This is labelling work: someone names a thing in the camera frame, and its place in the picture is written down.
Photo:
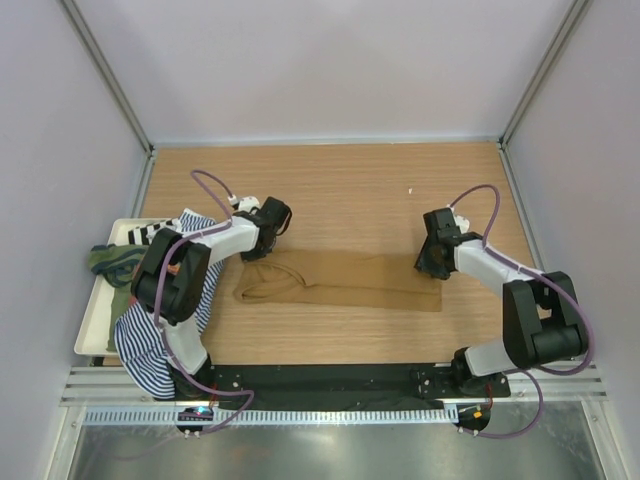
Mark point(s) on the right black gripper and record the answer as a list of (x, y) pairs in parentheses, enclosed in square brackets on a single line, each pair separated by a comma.
[(423, 262)]

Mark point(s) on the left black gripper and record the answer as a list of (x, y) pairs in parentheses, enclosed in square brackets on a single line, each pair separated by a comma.
[(253, 255)]

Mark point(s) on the tan brown tank top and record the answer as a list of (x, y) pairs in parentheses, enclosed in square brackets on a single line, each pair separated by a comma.
[(339, 278)]

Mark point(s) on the red graphic tank top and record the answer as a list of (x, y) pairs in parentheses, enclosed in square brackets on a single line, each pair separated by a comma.
[(134, 283)]

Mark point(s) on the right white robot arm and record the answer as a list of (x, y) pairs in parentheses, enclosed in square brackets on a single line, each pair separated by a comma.
[(541, 320)]

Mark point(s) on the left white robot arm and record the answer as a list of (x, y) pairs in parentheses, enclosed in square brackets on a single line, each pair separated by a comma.
[(170, 281)]

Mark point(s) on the olive green tank top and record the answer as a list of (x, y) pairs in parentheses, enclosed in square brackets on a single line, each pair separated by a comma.
[(116, 264)]

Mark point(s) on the black white striped top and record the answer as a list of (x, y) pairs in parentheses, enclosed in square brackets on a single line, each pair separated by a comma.
[(143, 235)]

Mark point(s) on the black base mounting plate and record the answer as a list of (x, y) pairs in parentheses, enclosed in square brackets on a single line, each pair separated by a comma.
[(341, 387)]

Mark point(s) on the blue white striped top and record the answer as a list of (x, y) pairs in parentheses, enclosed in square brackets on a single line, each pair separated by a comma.
[(139, 345)]

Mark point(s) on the white plastic tray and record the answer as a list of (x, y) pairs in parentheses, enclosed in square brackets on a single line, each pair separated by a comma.
[(93, 335)]

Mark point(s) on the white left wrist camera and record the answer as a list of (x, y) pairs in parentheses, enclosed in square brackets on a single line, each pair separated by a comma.
[(244, 204)]

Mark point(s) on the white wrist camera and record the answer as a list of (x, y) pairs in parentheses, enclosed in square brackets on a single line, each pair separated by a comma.
[(461, 222), (244, 204)]

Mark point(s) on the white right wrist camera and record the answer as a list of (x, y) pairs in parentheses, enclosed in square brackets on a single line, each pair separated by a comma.
[(461, 222)]

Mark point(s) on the aluminium front rail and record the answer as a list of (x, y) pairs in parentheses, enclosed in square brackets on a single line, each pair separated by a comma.
[(104, 386)]

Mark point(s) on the slotted grey cable duct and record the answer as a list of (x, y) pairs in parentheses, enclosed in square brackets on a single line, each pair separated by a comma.
[(200, 417)]

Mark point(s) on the right aluminium frame post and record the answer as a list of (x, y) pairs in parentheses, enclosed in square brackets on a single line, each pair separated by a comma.
[(558, 43)]

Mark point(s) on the aluminium frame post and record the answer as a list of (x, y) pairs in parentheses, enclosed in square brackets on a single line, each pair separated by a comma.
[(558, 43), (81, 27)]

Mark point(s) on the left aluminium frame post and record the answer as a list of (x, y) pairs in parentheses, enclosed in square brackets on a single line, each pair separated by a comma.
[(81, 27)]

